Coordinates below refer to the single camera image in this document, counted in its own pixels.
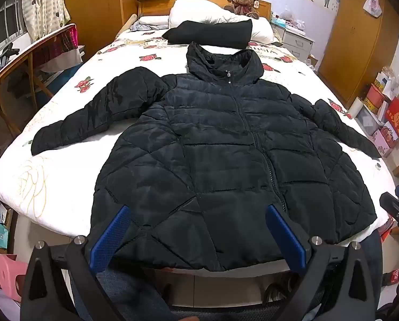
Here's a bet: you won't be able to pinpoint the wooden framed table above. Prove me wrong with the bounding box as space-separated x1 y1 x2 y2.
0 23 84 125

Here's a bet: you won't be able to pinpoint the pink patterned box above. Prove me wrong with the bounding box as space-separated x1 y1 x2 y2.
371 122 399 158

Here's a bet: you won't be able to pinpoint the black puffer jacket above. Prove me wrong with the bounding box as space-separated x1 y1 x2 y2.
30 42 382 272

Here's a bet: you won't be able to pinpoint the pink plaid cloth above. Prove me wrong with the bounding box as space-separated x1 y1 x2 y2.
43 27 84 73

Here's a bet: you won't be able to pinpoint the person's legs in jeans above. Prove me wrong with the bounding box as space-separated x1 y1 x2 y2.
69 231 385 321

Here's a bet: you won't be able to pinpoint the white duvet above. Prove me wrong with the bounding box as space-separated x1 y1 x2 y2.
169 0 275 45

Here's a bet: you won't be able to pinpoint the white paper roll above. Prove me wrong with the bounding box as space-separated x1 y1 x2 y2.
349 96 365 118

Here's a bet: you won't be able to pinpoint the pile of nightstand clutter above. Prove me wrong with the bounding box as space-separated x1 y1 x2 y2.
271 5 308 30

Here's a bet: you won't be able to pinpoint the white floral bed quilt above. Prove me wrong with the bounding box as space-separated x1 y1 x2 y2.
0 37 396 278

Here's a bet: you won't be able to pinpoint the wooden wardrobe beside boxes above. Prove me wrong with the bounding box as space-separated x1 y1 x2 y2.
318 0 399 108

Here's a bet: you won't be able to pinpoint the flat white pillow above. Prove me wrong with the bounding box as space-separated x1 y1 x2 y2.
137 15 172 29

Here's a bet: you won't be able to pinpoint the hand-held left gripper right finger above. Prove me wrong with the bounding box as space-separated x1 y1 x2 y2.
266 204 378 321

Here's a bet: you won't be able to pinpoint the grey nightstand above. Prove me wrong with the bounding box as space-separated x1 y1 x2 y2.
276 26 316 61

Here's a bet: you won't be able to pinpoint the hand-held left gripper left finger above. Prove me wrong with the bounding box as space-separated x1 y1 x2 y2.
21 205 132 321

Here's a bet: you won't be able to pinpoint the patterned curtain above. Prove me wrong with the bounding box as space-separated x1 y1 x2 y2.
22 0 72 41

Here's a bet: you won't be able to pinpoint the clear plastic bin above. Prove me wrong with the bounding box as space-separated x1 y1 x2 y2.
355 107 385 135

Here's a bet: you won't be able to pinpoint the red storage box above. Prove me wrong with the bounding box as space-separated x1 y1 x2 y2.
365 83 391 115

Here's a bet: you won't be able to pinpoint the red label bottle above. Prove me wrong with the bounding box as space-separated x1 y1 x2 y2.
388 263 399 287

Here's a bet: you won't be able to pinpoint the pink plastic stool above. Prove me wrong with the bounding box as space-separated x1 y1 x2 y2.
0 253 28 303

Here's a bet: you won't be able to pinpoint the wooden wardrobe beside curtain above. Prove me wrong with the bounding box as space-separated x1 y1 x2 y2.
62 0 140 61

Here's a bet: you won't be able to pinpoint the black stand by window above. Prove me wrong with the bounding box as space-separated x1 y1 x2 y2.
0 43 22 61

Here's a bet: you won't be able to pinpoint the white plastic bag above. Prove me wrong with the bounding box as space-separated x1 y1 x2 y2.
363 0 383 18

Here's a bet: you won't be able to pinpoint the brown teddy bear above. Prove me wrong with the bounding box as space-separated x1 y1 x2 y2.
224 0 260 19

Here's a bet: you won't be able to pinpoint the barred window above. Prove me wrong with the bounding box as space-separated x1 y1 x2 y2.
0 0 28 61

